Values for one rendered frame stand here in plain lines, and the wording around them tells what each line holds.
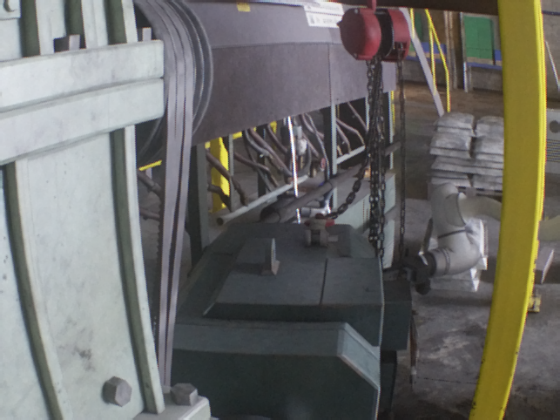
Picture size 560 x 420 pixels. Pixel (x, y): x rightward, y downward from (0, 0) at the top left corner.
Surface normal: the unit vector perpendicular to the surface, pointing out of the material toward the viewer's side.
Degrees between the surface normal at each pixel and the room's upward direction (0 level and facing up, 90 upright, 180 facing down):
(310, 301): 0
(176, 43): 73
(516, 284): 90
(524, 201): 90
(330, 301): 0
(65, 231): 90
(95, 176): 90
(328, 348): 0
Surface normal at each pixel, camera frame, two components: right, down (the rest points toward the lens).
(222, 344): -0.03, -0.96
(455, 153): -0.38, -0.21
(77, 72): 0.89, 0.11
